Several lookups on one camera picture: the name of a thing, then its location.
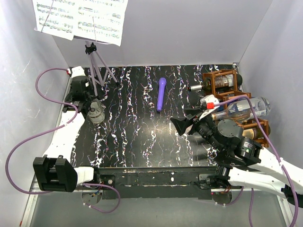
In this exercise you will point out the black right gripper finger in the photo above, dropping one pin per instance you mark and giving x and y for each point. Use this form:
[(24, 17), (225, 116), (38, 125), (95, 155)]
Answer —
[(181, 124), (193, 111)]

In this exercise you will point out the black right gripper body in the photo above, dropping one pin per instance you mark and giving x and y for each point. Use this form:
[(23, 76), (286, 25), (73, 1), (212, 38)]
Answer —
[(205, 127)]

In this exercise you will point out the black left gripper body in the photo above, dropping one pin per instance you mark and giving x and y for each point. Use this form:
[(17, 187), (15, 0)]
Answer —
[(90, 94)]

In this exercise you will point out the clear glass bottle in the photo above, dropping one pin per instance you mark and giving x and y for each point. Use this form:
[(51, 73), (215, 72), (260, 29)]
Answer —
[(96, 112)]

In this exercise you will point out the clear plastic bottle blue label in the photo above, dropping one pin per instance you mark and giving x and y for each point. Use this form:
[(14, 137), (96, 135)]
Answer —
[(240, 111)]

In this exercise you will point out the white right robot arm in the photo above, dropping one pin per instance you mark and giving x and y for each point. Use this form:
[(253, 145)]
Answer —
[(241, 160)]

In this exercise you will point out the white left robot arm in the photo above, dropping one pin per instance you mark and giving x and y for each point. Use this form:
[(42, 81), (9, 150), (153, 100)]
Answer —
[(54, 171)]

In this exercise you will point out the brown wooden wine rack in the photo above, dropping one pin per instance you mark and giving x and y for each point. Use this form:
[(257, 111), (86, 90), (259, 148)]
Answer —
[(224, 85)]

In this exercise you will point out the dark bottle brown label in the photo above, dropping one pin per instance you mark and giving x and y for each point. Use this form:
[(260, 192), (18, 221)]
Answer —
[(253, 133)]

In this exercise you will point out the lilac music stand tripod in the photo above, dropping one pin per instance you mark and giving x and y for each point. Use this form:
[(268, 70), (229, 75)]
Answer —
[(95, 73)]

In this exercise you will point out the purple toy microphone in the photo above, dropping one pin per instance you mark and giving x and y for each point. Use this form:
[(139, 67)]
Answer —
[(162, 85)]

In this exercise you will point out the white sheet music pages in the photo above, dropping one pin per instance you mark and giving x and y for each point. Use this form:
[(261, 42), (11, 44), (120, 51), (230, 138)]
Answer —
[(98, 20)]

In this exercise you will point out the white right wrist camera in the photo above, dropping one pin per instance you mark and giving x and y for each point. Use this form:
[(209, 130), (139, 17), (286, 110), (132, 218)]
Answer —
[(211, 101)]

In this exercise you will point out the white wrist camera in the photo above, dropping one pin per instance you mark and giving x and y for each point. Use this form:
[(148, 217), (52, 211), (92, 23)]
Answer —
[(211, 101), (76, 71)]

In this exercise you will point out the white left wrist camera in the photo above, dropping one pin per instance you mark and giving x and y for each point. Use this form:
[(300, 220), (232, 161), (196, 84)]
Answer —
[(76, 71)]

